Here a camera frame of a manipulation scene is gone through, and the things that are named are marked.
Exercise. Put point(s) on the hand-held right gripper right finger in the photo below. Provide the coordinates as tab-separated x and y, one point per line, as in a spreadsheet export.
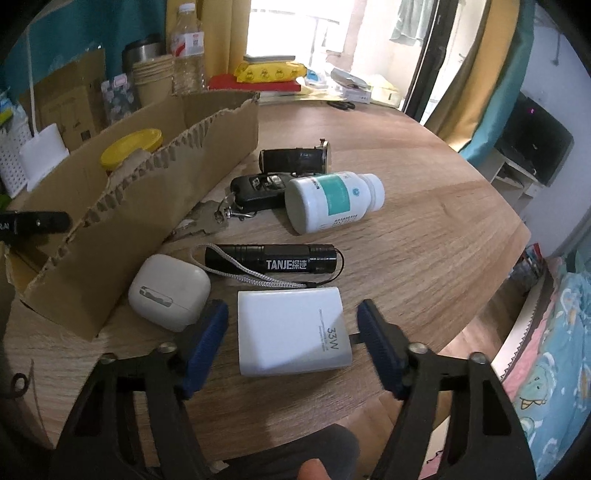
376	341

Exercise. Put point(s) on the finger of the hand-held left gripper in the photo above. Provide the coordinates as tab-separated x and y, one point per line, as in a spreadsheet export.
37	224

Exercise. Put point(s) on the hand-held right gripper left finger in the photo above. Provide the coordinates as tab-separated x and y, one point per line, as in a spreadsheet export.
208	341

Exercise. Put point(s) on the white earbud case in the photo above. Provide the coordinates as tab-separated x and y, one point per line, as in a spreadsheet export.
171	288

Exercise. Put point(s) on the white power charger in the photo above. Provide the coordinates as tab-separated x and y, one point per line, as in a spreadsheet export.
286	332

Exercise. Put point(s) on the brown cardboard box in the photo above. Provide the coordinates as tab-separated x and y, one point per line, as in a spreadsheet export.
138	217

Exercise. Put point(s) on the white pill bottle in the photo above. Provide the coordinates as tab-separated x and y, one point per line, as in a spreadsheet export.
323	203

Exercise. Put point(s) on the person's right hand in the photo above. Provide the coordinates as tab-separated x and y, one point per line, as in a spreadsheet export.
315	471

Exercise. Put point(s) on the white plastic basket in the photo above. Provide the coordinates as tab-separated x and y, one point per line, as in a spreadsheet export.
11	161

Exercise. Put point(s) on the white desk lamp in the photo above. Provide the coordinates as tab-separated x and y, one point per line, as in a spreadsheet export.
44	157

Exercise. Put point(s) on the yellow blue packets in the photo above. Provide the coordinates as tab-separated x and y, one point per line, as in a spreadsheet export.
8	110

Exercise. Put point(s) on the yellow lid jar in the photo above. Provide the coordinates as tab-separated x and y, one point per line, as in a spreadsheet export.
129	147

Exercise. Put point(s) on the metal keys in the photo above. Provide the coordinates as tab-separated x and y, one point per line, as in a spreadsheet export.
205	221

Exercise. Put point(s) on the closed brown carton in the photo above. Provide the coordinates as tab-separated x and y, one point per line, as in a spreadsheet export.
69	97

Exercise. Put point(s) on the clear bottle with pink labels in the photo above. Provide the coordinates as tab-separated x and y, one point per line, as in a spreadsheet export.
119	99

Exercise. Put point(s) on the black car key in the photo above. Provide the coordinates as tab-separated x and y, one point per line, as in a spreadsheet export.
254	194

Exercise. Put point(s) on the printed blue bedding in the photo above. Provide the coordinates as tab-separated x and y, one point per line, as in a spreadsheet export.
558	360

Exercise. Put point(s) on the stack of paper cups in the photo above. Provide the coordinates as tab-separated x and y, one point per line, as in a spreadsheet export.
154	83

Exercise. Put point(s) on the steel tumbler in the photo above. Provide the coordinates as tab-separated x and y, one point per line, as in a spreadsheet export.
141	53

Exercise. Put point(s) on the black leather wrist watch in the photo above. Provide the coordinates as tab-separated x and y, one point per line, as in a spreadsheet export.
291	159

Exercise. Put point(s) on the teal curtain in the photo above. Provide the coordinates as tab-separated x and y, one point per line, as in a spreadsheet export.
512	69
92	27

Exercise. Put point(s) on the white shelf unit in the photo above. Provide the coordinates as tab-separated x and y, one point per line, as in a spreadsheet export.
512	177

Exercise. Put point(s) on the clear plastic water bottle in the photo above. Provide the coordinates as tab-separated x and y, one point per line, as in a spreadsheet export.
188	60

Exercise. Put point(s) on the black scissors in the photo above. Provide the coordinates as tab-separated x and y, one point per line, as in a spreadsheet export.
342	105

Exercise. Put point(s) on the pale yellow box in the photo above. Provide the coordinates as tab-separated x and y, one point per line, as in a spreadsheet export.
385	90

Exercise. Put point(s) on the red book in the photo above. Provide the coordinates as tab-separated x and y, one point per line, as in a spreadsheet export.
251	86

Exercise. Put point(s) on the black monitor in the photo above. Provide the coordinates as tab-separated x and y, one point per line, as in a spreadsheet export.
535	138

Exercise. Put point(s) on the white printed box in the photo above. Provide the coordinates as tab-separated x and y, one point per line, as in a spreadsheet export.
353	83

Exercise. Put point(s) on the yellow curtain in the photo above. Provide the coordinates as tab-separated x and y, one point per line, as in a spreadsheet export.
475	83
221	32

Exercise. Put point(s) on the blue white packet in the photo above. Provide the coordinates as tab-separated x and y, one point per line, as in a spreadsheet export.
316	78

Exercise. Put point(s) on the yellow wipes packet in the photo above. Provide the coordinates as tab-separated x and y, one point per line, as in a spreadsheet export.
270	73

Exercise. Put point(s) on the white flat device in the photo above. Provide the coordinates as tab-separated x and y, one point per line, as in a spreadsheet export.
268	58

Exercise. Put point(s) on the hanging green cloth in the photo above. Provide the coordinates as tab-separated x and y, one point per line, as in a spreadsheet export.
411	21

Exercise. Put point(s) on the black door frame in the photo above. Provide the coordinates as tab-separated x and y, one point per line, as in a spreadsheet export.
434	55

